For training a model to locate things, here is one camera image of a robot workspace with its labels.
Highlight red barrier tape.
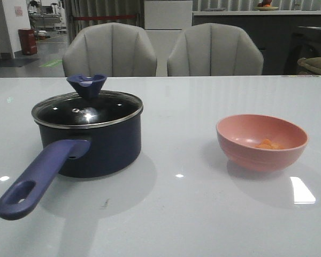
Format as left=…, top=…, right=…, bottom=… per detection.
left=71, top=14, right=138, bottom=21

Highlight right grey chair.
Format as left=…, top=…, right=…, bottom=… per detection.
left=167, top=23, right=264, bottom=77

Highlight white cabinet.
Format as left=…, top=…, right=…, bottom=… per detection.
left=144, top=1, right=193, bottom=77

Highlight glass lid with blue knob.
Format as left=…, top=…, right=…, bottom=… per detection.
left=32, top=74, right=143, bottom=129

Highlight orange ham slices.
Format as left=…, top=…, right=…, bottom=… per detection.
left=255, top=139, right=284, bottom=150

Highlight dark blue saucepan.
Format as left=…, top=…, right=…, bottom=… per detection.
left=0, top=90, right=144, bottom=221

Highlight grey chair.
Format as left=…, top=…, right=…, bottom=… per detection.
left=62, top=22, right=157, bottom=77
left=167, top=23, right=264, bottom=77

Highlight pink bowl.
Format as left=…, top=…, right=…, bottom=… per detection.
left=216, top=114, right=308, bottom=172

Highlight left grey chair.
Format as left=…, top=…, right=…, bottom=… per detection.
left=62, top=22, right=157, bottom=77

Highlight fruit plate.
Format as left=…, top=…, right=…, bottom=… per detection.
left=255, top=0, right=279, bottom=11

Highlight dark appliance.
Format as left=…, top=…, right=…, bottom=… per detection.
left=284, top=26, right=321, bottom=75

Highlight red bin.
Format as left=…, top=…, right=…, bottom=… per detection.
left=18, top=28, right=37, bottom=55

